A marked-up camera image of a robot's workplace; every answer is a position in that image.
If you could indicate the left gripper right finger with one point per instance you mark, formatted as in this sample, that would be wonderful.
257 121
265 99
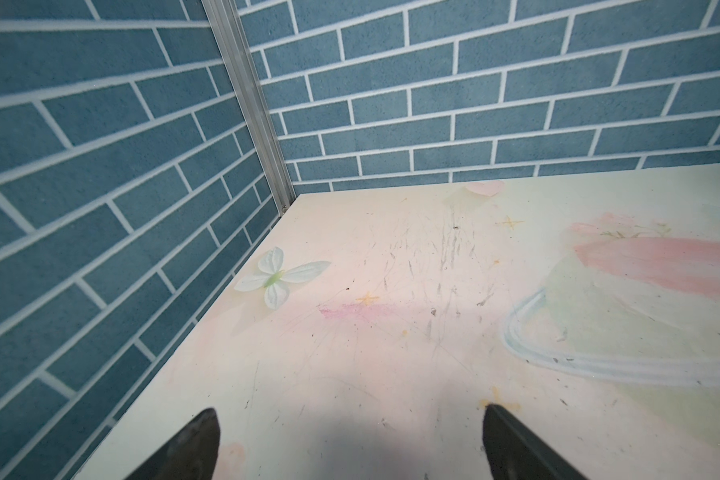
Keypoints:
514 451

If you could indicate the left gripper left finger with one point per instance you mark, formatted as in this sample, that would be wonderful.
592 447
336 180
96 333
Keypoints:
191 453

